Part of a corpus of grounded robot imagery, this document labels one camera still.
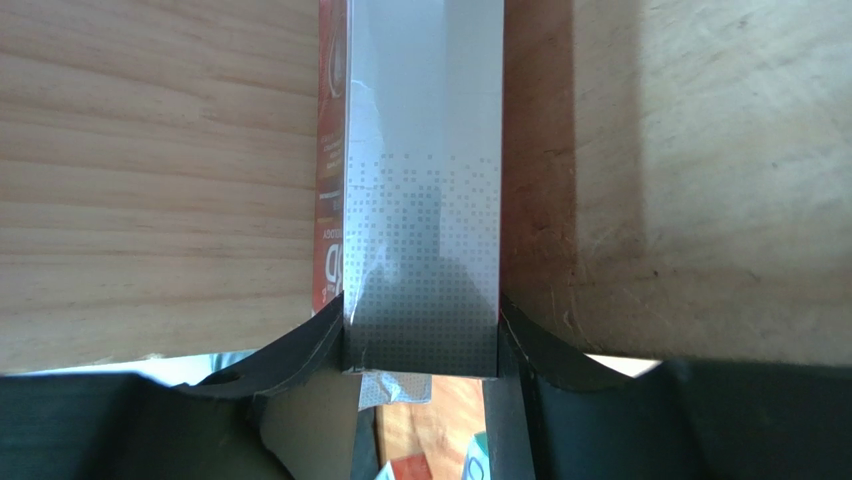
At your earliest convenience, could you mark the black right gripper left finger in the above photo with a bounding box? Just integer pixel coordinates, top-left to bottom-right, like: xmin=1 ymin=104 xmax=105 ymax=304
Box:
xmin=1 ymin=300 xmax=360 ymax=479

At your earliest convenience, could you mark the orange toothpaste box right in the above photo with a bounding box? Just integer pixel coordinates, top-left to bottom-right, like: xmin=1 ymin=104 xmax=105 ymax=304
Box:
xmin=375 ymin=453 xmax=433 ymax=480

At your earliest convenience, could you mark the red 3D toothpaste box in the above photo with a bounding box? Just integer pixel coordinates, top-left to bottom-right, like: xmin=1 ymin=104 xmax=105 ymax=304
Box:
xmin=312 ymin=0 xmax=348 ymax=313
xmin=342 ymin=1 xmax=504 ymax=407

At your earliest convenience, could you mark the wooden two-tier shelf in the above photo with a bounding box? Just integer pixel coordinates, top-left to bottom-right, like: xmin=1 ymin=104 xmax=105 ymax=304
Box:
xmin=1 ymin=1 xmax=851 ymax=371

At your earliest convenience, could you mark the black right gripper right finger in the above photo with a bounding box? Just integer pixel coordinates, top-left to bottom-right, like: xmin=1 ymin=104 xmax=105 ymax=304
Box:
xmin=483 ymin=299 xmax=851 ymax=479

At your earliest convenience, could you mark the teal Oral toothpaste box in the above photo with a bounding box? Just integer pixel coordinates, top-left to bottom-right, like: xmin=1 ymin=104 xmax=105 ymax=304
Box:
xmin=461 ymin=449 xmax=491 ymax=480

